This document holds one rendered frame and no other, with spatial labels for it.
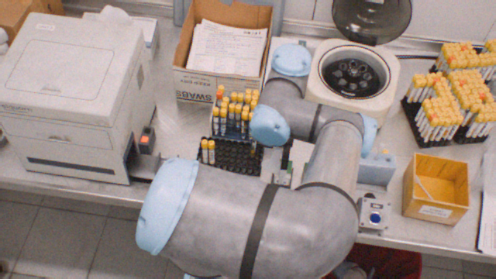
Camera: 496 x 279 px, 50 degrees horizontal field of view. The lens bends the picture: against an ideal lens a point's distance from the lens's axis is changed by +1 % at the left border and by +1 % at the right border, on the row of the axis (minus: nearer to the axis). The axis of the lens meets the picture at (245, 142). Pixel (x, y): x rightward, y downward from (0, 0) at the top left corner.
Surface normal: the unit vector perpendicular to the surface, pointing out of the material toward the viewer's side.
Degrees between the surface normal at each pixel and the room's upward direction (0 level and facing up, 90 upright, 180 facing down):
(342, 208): 39
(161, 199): 22
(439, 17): 90
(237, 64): 1
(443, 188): 0
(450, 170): 90
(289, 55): 0
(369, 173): 90
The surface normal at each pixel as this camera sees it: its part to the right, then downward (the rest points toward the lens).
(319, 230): 0.55, -0.25
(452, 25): -0.15, 0.81
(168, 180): -0.02, -0.60
